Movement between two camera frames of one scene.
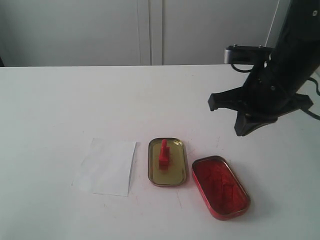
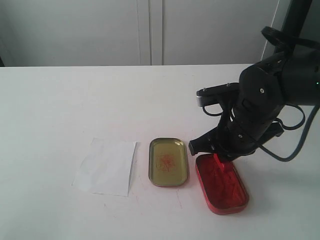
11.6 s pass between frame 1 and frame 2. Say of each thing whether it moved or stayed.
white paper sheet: stayed
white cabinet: stayed
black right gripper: moved
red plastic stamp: moved
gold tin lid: stayed
